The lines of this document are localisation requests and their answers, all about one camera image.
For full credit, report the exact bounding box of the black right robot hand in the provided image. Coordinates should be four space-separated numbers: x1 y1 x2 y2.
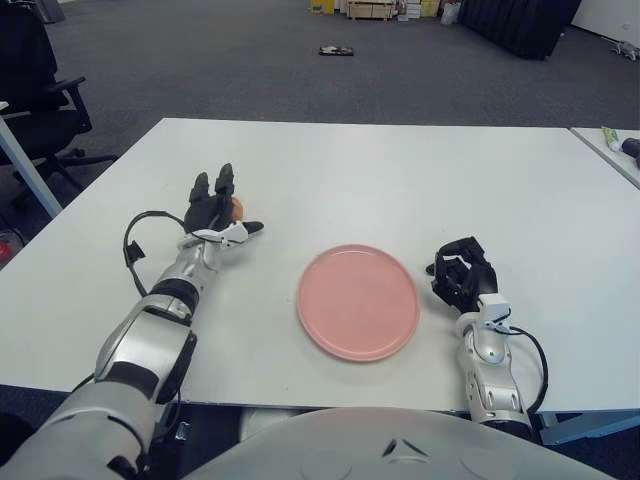
425 236 500 316

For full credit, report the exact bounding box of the grey table frame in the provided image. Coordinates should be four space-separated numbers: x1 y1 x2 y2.
537 412 640 446

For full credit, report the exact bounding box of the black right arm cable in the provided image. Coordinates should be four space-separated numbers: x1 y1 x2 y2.
509 327 550 414

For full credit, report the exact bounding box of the pink round plate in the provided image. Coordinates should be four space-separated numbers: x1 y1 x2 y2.
295 243 421 363

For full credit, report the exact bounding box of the wooden pallet crate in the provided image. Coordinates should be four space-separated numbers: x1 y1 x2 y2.
346 0 396 21

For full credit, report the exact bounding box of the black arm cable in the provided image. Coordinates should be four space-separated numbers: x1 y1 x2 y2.
123 209 189 296
509 327 550 414

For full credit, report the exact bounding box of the black office chair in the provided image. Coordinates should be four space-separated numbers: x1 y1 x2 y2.
0 0 119 209

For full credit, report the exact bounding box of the black cabinet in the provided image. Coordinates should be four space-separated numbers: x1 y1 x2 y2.
457 0 584 61

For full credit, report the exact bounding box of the grey robot torso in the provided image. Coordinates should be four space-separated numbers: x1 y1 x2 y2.
184 405 619 480

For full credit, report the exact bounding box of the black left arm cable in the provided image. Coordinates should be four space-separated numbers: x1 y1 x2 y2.
123 209 189 296

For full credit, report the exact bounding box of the white desk leg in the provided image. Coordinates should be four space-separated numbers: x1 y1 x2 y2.
0 99 64 219

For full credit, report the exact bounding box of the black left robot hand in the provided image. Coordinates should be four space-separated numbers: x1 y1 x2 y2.
183 162 264 236

